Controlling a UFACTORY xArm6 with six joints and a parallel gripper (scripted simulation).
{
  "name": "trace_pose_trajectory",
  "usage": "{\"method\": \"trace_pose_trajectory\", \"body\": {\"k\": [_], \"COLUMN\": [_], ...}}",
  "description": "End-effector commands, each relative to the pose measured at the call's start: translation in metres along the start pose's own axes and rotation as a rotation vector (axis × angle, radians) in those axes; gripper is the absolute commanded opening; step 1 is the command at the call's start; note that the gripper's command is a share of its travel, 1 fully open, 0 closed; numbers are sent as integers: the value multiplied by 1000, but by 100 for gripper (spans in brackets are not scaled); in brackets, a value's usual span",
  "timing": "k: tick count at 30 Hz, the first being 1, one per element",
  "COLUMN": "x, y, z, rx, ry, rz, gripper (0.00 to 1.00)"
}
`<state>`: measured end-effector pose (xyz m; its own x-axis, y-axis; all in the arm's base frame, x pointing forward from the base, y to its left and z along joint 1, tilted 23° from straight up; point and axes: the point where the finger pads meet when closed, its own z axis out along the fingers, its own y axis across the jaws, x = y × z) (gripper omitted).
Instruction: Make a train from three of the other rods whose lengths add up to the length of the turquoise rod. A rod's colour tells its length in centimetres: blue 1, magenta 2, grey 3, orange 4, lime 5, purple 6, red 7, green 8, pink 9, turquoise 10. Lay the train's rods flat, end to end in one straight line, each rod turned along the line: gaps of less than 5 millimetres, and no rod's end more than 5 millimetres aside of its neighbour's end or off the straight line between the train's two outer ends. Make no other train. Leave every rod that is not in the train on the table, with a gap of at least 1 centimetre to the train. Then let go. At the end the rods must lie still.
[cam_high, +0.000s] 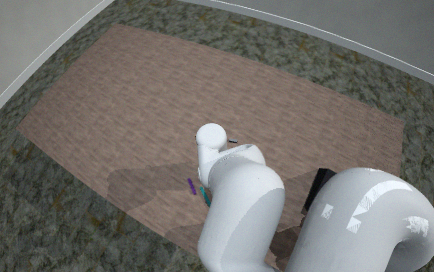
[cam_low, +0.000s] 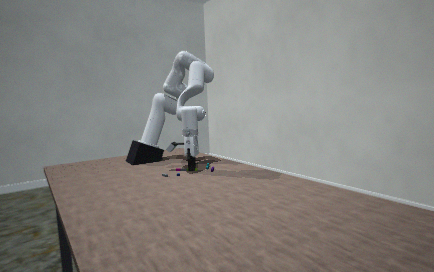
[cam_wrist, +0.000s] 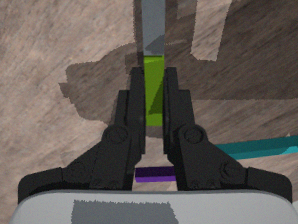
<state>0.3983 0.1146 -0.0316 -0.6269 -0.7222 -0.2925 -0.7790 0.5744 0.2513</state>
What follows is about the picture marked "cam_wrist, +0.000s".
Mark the purple rod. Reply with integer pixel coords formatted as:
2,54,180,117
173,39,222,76
135,166,176,183

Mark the grey rod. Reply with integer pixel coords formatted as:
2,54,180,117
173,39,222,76
141,0,165,55

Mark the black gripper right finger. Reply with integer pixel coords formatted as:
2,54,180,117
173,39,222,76
162,67,292,204

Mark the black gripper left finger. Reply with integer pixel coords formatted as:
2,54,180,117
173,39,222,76
18,67,146,205

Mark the lime green rod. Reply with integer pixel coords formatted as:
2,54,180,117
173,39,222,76
144,55,164,126

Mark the turquoise rod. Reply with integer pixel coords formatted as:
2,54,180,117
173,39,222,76
215,135,298,160

